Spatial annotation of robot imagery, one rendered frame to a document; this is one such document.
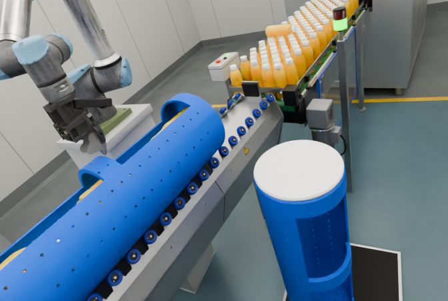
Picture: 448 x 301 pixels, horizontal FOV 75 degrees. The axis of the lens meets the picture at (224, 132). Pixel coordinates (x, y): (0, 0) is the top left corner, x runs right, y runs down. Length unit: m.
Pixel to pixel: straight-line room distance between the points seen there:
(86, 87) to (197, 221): 0.70
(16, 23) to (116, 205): 0.59
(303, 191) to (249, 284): 1.16
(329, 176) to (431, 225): 1.33
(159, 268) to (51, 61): 0.69
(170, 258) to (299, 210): 0.47
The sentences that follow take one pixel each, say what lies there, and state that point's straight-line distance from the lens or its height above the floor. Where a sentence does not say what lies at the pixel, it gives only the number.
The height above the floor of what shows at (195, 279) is 0.08.
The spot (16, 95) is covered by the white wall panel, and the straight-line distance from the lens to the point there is 3.83.
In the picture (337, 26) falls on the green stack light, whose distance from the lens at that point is 1.65.
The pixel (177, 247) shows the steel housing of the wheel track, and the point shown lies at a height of 0.86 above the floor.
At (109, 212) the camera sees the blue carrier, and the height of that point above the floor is 1.16.
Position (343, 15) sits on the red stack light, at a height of 1.23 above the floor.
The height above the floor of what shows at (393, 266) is 0.15.
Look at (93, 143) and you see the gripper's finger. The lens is 0.92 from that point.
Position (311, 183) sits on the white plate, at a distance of 0.89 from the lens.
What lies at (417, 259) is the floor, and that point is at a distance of 2.02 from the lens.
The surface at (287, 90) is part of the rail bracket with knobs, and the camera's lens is 1.48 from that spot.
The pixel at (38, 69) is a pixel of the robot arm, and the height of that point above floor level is 1.54.
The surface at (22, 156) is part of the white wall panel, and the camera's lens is 3.85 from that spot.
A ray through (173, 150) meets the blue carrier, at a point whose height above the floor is 1.16.
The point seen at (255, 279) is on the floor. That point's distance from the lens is 1.95.
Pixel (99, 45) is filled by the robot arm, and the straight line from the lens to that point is 1.26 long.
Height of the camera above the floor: 1.66
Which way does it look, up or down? 31 degrees down
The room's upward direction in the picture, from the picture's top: 18 degrees counter-clockwise
